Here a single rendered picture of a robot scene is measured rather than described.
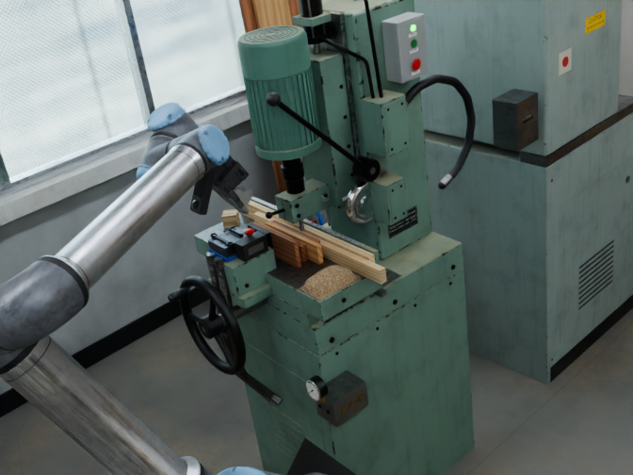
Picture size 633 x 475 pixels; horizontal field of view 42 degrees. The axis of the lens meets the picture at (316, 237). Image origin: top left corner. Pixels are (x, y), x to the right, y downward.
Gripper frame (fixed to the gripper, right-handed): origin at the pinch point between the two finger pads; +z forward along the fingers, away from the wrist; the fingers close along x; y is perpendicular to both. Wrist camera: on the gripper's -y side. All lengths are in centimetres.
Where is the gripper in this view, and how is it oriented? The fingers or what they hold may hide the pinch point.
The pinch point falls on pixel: (242, 212)
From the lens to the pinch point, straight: 217.9
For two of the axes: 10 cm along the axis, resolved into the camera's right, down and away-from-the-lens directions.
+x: -6.3, -2.9, 7.2
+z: 4.9, 5.7, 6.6
